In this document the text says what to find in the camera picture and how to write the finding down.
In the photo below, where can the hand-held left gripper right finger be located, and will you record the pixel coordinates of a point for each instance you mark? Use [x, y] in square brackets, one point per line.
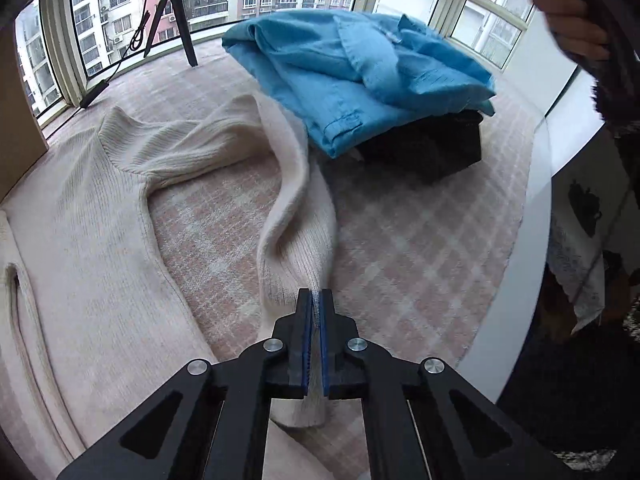
[327, 340]

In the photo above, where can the white lace cloth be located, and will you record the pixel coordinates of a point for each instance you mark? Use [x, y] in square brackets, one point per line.
[565, 260]

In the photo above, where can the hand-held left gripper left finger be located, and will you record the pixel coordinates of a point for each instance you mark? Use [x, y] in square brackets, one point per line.
[303, 330]

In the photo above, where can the black box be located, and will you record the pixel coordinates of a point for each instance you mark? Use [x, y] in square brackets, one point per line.
[430, 150]

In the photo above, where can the blue folded garment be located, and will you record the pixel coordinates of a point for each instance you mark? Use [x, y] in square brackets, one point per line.
[310, 85]

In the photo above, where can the beige knit cardigan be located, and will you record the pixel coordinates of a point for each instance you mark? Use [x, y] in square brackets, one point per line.
[75, 240]

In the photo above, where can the white window frame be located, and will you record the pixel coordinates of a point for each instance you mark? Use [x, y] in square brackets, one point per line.
[57, 50]

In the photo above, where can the pink plaid tablecloth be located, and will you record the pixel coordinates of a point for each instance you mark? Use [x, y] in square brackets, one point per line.
[400, 260]

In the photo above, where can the large light wooden board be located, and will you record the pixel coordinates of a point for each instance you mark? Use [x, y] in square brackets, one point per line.
[15, 135]

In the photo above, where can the black tripod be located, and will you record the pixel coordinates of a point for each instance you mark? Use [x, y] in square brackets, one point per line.
[187, 45]

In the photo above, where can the person's right forearm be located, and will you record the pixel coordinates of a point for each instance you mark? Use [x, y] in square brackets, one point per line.
[570, 25]

